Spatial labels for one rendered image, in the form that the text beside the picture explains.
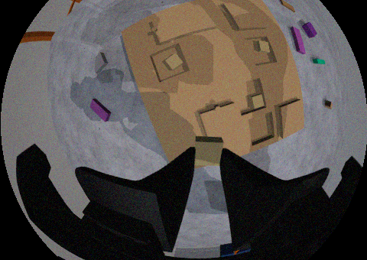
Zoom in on olive-tan square block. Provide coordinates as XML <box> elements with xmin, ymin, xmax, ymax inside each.
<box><xmin>257</xmin><ymin>41</ymin><xmax>270</xmax><ymax>53</ymax></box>
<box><xmin>250</xmin><ymin>94</ymin><xmax>264</xmax><ymax>109</ymax></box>
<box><xmin>165</xmin><ymin>54</ymin><xmax>184</xmax><ymax>70</ymax></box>
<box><xmin>195</xmin><ymin>137</ymin><xmax>224</xmax><ymax>166</ymax></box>

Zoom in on green rectangular block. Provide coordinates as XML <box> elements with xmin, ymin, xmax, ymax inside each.
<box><xmin>312</xmin><ymin>58</ymin><xmax>325</xmax><ymax>64</ymax></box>

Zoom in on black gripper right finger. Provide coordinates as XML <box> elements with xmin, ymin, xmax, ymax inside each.
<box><xmin>219</xmin><ymin>148</ymin><xmax>330</xmax><ymax>251</ymax></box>

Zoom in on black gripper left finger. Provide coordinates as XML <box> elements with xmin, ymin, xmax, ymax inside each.
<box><xmin>74</xmin><ymin>147</ymin><xmax>196</xmax><ymax>253</ymax></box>

